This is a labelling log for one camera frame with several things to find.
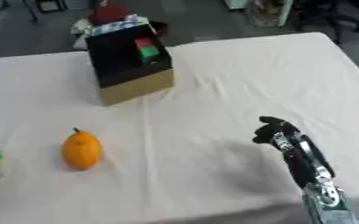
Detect black office chair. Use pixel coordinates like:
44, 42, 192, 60
291, 0, 359, 45

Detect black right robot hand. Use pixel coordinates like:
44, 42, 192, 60
251, 115, 338, 190

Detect red round bag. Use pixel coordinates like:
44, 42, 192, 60
88, 3, 134, 26

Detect tan cardboard box black inside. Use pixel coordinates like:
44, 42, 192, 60
84, 24, 175, 107

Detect green block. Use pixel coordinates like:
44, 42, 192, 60
137, 45, 163, 60

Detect white patterned bag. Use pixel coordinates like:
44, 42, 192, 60
69, 13, 152, 50

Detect red block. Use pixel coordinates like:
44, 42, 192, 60
133, 38, 157, 49

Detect orange toy fruit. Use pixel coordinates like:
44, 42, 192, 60
60, 127, 105, 171

